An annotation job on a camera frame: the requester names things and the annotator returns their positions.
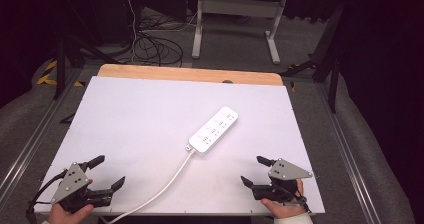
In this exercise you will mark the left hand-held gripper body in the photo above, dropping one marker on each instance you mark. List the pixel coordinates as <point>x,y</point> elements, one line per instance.
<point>70,180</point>

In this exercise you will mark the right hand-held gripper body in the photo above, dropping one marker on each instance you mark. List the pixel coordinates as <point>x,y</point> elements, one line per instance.
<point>286,171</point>

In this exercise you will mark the person's left hand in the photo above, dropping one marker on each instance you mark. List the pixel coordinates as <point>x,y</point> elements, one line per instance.
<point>61,216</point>

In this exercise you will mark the person's right hand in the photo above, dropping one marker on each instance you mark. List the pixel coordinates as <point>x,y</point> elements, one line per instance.
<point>286,209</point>

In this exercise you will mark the white board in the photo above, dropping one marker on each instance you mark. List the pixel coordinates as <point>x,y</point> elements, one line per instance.
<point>140,124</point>

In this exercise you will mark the white power strip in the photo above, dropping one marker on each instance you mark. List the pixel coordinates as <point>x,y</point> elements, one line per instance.
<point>213,132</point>

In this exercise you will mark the yellow black floor tape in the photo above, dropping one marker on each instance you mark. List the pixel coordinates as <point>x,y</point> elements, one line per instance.
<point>46,77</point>

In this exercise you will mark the black metal stand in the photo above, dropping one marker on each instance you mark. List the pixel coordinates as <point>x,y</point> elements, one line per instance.
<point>328,60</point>
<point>60,67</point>

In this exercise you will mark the black computer case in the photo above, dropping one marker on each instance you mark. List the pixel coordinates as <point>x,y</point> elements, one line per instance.
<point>116,14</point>

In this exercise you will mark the grey metal floor rail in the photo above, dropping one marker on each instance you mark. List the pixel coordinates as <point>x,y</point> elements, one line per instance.
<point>346,154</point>
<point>30,144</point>

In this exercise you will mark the white metal desk frame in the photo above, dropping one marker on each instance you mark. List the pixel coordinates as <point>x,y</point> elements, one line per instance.
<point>233,5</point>

